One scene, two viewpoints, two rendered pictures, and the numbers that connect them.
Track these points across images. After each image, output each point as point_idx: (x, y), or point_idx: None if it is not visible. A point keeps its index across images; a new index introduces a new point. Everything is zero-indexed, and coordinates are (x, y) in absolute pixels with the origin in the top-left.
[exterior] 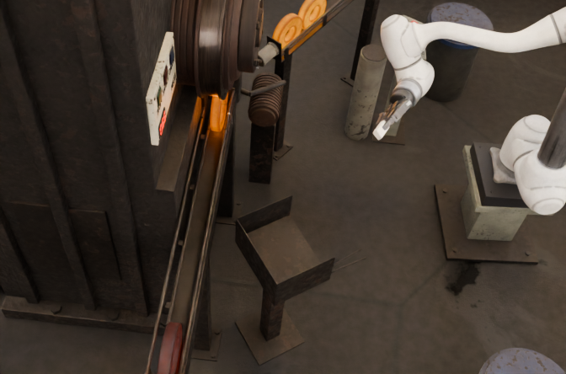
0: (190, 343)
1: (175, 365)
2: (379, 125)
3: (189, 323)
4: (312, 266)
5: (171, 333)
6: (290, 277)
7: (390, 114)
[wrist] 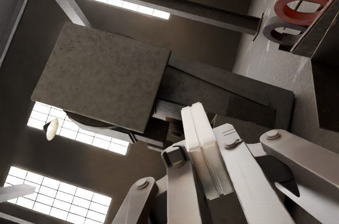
0: (328, 13)
1: (323, 14)
2: (184, 123)
3: None
4: (315, 96)
5: None
6: (311, 71)
7: (167, 193)
